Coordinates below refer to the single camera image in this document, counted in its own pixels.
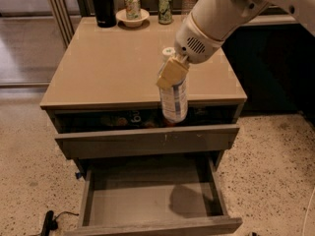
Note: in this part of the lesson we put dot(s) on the black insulated flask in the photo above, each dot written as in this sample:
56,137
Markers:
104,13

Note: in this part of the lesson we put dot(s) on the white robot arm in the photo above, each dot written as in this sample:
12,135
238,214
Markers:
231,14

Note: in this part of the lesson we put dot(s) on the orange fruit in drawer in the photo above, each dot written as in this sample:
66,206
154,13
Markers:
168,123

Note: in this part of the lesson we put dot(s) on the black power strip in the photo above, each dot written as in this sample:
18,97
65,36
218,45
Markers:
46,227

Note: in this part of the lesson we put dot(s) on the grey drawer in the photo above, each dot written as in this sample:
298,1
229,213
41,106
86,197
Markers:
164,195
81,135

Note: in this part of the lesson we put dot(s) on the grey middle drawer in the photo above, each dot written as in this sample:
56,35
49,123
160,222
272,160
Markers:
164,195

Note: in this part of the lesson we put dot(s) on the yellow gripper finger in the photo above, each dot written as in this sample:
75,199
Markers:
172,72

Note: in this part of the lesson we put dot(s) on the metal window frame post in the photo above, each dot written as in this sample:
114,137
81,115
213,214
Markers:
62,19

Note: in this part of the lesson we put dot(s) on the blue plastic water bottle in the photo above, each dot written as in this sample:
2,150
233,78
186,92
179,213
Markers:
174,103

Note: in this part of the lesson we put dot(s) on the green soda can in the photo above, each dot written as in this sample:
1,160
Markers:
164,12

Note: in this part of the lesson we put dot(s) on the grey ledge shelf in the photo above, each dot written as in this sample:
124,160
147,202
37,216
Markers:
271,20

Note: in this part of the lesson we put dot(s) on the dark snack bag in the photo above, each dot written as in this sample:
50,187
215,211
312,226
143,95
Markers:
132,119

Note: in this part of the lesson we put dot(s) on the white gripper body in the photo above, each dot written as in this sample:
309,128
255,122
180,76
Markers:
193,43

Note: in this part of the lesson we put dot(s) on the grey drawer cabinet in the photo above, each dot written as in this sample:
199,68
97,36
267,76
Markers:
116,69

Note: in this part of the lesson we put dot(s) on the grey top drawer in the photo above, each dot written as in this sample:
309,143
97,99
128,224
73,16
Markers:
81,135

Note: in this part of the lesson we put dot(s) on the white ceramic bowl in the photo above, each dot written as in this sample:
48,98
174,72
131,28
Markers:
132,23

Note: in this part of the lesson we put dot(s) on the green can in bowl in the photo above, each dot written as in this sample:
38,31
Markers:
133,8

